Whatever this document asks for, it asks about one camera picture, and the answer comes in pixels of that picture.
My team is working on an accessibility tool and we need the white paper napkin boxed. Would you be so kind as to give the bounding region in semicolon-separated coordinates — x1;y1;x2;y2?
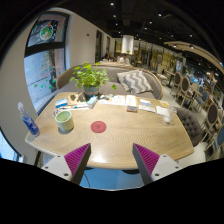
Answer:
155;105;171;117

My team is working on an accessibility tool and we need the white printed brochure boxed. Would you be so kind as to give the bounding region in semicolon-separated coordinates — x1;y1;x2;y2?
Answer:
98;94;127;107

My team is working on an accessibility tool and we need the grey chevron cushion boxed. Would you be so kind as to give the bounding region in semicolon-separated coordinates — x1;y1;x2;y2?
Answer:
116;69;154;95

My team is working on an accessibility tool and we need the flat round red coaster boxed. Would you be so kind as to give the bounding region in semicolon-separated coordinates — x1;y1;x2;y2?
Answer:
90;120;108;134

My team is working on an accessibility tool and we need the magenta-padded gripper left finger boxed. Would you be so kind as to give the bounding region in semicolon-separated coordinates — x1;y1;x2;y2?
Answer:
41;142;92;186

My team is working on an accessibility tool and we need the window with festive stickers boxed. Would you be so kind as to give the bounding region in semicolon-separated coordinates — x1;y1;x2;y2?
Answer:
23;11;71;113

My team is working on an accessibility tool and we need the white and orange carton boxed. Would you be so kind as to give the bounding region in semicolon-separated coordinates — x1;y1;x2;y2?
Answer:
125;94;139;113

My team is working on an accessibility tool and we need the curved grey sofa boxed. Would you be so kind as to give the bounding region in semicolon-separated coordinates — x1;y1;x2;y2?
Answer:
55;64;165;101

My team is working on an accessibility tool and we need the blue and white booklet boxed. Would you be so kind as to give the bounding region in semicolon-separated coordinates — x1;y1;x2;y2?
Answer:
138;98;158;113

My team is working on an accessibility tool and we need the small blue and white box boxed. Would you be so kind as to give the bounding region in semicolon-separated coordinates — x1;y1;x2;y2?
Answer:
54;98;69;109

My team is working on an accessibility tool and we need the person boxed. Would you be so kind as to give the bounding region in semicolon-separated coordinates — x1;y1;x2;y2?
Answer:
117;53;131;65

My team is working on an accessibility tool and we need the white ointment tube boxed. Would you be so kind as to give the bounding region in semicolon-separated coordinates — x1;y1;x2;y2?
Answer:
58;103;89;112

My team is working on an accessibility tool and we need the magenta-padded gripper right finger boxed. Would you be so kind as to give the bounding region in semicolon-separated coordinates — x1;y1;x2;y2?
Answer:
132;142;184;186

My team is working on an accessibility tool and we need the brown kraft paper sheet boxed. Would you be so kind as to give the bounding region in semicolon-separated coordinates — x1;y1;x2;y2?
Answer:
67;92;88;106

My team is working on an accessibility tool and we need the clear blue-labelled water bottle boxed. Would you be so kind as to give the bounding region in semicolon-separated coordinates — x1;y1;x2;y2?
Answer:
17;101;41;138

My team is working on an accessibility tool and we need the light blue tissue pack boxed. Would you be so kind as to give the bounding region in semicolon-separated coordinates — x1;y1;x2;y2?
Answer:
85;95;99;109

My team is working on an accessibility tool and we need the silver blister pill pack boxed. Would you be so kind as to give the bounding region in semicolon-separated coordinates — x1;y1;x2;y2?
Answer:
52;107;64;118

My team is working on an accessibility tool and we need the dark grey tufted chair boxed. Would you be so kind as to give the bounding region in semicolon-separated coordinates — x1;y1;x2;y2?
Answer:
174;106;204;148

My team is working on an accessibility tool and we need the group of round-backed chairs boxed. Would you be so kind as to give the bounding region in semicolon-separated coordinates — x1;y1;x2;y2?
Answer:
169;69;224;158

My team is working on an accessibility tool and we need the pale green ceramic mug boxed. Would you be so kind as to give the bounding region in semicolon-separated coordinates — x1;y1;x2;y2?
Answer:
54;109;75;133

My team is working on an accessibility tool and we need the group of ceiling spotlights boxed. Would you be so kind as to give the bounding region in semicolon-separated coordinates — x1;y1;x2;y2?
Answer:
108;1;214;51

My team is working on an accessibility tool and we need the clear drinking glass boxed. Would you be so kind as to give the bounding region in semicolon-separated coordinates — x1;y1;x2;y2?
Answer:
163;104;176;125

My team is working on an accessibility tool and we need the green potted plant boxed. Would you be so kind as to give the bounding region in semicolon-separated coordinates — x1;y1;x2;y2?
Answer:
68;61;118;100

